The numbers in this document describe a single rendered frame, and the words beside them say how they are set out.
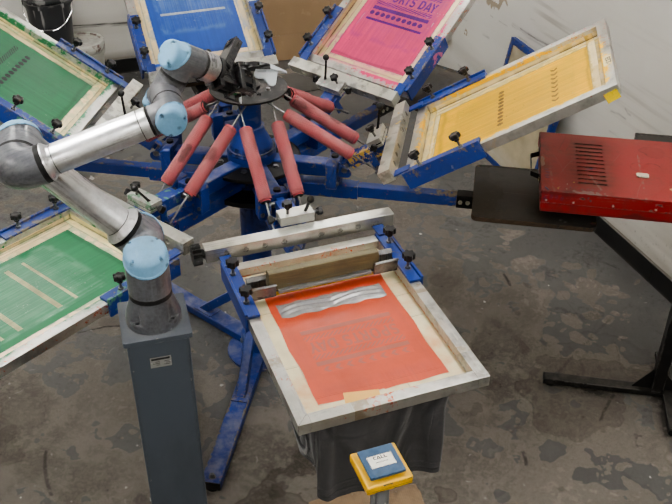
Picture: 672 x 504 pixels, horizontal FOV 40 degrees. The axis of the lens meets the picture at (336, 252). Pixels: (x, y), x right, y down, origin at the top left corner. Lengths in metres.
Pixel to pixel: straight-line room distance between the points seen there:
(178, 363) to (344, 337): 0.55
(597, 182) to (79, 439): 2.28
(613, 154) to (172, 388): 1.92
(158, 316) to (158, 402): 0.29
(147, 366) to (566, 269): 2.84
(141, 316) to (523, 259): 2.83
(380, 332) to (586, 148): 1.24
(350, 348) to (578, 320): 1.98
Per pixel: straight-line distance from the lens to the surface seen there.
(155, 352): 2.57
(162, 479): 2.92
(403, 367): 2.78
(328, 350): 2.82
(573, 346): 4.45
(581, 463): 3.92
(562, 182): 3.45
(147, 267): 2.43
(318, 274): 3.02
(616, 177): 3.54
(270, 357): 2.75
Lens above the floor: 2.81
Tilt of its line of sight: 35 degrees down
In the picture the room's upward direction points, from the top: straight up
